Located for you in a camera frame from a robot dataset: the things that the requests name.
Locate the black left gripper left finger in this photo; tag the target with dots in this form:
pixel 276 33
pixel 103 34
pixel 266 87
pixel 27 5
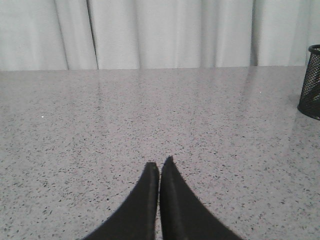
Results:
pixel 135 218

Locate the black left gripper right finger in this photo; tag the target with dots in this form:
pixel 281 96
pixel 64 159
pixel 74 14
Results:
pixel 183 216

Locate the black mesh pen holder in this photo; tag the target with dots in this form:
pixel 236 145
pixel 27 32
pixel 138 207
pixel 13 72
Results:
pixel 309 102

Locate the grey pleated curtain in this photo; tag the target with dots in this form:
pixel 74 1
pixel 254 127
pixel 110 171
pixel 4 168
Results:
pixel 155 34

